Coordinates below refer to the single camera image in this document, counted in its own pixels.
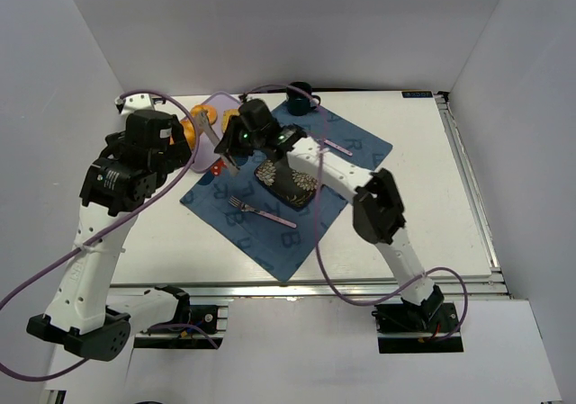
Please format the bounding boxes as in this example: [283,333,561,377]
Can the metal tongs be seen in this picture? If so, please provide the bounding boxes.
[194,110,239,177]

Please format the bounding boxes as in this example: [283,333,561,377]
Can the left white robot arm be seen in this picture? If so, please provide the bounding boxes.
[27,110,191,361]

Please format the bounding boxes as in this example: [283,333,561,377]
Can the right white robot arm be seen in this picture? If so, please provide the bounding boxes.
[215,99,444,331]

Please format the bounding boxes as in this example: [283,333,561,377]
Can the toast slice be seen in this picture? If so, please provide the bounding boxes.
[221,109,239,132]

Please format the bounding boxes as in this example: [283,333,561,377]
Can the glazed bagel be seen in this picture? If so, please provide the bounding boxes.
[190,104,218,128]

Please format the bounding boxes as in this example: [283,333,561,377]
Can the dark green mug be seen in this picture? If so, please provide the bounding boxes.
[286,81,321,116]

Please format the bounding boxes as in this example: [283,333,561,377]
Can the lavender tray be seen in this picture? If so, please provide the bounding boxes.
[181,92,239,173]

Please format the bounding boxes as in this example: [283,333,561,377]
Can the croissant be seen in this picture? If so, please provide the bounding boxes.
[169,121,196,149]

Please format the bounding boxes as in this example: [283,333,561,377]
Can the black floral square plate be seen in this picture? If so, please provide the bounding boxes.
[254,158,318,211]

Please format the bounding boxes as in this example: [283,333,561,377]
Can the blue letter placemat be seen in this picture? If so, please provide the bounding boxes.
[180,104,392,282]

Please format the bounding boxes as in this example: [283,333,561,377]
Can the right table label sticker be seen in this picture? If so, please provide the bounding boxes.
[401,90,434,99]

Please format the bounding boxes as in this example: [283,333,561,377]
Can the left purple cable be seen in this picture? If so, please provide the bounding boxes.
[0,88,202,382]

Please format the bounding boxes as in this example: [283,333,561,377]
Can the purple cable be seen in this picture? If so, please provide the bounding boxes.
[240,84,469,343]
[0,88,202,382]

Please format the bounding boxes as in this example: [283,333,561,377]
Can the pink handled fork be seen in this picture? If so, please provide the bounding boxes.
[229,196,297,229]

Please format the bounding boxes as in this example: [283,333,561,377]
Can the pink handled knife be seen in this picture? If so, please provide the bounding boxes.
[323,139,353,157]

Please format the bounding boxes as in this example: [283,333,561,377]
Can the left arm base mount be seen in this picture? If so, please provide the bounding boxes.
[134,284,228,350]

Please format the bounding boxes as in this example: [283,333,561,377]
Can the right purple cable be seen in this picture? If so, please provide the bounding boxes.
[240,84,469,343]

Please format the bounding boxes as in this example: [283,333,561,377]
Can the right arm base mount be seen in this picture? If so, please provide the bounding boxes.
[372,303,464,355]

